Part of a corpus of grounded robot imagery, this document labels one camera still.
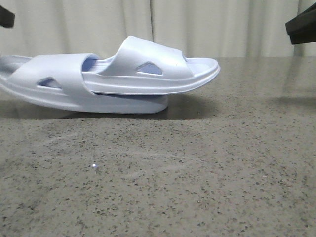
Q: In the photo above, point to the beige curtain backdrop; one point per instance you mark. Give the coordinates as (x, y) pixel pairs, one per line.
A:
(199, 28)

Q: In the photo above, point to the light blue slipper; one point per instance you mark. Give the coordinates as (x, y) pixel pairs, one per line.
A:
(142, 67)
(56, 81)

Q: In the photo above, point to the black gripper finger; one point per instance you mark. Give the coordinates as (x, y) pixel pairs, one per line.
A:
(7, 18)
(302, 28)

